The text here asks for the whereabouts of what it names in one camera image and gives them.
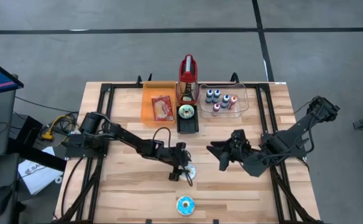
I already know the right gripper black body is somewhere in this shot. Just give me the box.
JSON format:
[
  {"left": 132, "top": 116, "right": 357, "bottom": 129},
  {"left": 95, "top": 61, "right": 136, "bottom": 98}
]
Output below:
[{"left": 227, "top": 129, "right": 254, "bottom": 164}]

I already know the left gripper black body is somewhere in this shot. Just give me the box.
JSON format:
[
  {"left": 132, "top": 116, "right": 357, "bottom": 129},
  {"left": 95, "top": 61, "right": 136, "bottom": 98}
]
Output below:
[{"left": 165, "top": 142, "right": 192, "bottom": 170}]

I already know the green icing toy donut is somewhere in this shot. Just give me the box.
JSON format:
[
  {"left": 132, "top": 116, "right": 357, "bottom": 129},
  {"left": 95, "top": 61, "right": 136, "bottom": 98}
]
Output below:
[{"left": 178, "top": 105, "right": 196, "bottom": 120}]

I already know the orange ink bottle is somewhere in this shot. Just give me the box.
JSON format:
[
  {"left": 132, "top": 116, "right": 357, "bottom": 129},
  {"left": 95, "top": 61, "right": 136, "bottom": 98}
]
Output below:
[{"left": 227, "top": 95, "right": 238, "bottom": 111}]

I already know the red snack packet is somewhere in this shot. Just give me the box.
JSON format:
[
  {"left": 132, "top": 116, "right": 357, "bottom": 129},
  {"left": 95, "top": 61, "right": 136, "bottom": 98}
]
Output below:
[{"left": 151, "top": 95, "right": 175, "bottom": 122}]

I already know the black mesh basket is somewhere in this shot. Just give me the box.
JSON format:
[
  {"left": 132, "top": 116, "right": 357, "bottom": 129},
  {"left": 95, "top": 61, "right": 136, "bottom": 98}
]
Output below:
[{"left": 176, "top": 103, "right": 200, "bottom": 135}]

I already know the blue icing toy donut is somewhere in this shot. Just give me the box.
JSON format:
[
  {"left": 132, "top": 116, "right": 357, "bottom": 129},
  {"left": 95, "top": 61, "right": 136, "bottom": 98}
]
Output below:
[{"left": 175, "top": 195, "right": 196, "bottom": 217}]

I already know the clear plastic container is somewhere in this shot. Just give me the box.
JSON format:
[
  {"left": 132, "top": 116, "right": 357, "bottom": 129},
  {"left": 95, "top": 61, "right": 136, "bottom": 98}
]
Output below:
[{"left": 198, "top": 82, "right": 250, "bottom": 119}]

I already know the orange block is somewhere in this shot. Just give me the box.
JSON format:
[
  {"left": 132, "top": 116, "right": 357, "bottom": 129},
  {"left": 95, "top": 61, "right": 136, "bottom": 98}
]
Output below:
[{"left": 140, "top": 80, "right": 178, "bottom": 128}]

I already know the silver rocket with red tip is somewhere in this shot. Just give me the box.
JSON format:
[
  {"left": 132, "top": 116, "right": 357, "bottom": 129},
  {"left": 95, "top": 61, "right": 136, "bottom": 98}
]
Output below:
[{"left": 176, "top": 54, "right": 200, "bottom": 106}]

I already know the white printed paper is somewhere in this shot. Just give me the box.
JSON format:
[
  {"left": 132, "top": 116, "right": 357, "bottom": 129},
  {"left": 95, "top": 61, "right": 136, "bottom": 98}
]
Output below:
[{"left": 17, "top": 146, "right": 65, "bottom": 196}]

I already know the black cable bundle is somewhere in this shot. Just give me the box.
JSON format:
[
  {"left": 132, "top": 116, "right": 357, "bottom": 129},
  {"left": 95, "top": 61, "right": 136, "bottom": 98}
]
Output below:
[{"left": 54, "top": 111, "right": 80, "bottom": 141}]

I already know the yellow cable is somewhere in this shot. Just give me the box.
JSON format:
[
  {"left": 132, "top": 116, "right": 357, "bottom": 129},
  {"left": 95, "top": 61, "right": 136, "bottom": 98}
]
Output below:
[{"left": 40, "top": 114, "right": 75, "bottom": 142}]

